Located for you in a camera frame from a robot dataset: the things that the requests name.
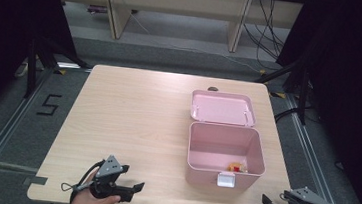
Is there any pink storage box with lid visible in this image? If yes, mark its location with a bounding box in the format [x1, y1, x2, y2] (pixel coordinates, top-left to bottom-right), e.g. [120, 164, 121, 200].
[182, 88, 274, 193]

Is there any bundle of black cables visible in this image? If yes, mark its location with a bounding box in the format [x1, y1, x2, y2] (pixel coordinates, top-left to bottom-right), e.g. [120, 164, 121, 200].
[239, 0, 290, 72]

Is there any grey tape strip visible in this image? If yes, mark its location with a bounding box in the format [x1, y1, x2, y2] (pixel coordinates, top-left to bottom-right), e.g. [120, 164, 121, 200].
[22, 174, 49, 188]

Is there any black curtain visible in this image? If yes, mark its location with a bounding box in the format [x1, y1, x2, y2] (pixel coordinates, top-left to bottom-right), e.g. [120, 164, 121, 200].
[262, 0, 362, 204]
[0, 0, 83, 139]

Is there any small orange and red toy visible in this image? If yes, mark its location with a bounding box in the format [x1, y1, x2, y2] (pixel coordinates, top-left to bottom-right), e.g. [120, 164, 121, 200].
[227, 160, 250, 175]

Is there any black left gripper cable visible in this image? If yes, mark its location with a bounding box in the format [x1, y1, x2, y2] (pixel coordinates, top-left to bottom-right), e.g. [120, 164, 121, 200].
[59, 155, 107, 204]

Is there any beige wooden desk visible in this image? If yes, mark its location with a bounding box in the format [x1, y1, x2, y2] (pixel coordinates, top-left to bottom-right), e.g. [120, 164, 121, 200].
[47, 0, 305, 60]

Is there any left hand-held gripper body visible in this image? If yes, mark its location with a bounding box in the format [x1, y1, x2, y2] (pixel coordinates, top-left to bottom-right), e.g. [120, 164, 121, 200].
[87, 153, 138, 204]

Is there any black metal stand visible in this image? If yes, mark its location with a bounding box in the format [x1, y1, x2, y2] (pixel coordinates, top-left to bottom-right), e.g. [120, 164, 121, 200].
[250, 55, 314, 126]
[23, 35, 95, 105]

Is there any metal floor rail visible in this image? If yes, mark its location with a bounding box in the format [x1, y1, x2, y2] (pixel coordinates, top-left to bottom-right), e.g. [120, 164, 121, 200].
[275, 93, 361, 204]
[0, 64, 56, 204]

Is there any person's left hand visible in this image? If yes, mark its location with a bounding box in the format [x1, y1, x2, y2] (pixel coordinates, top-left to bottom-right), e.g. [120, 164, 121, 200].
[68, 167, 125, 204]

